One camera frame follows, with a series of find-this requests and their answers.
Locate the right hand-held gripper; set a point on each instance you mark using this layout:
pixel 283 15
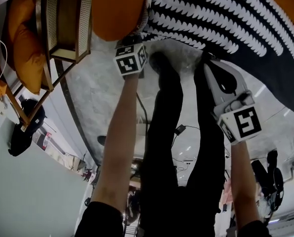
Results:
pixel 245 122

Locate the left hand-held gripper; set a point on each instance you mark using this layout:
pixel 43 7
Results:
pixel 128 63

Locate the orange sofa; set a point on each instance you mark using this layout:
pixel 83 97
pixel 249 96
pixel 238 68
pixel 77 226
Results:
pixel 117 11

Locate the black white patterned blanket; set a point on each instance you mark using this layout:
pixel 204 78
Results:
pixel 223 21

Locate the person's left forearm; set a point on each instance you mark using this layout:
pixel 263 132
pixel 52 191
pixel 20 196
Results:
pixel 117 144

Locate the person's right forearm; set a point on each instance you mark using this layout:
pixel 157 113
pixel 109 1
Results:
pixel 243 181

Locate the person's left black shoe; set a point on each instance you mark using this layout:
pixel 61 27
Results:
pixel 159 59

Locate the black power adapter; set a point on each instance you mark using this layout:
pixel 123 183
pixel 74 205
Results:
pixel 180 130

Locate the wooden rattan chair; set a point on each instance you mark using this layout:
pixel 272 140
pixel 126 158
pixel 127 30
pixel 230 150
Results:
pixel 65 21

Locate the person's black clothing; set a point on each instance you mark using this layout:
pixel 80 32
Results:
pixel 166 157

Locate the plump orange cushion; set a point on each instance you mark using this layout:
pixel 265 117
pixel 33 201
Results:
pixel 28 46

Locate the pink cloth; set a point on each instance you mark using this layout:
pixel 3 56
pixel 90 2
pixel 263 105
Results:
pixel 227 189

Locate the white cloth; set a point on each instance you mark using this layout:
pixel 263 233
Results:
pixel 9 110

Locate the black backpack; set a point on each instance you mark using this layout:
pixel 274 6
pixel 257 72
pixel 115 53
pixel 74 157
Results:
pixel 20 137

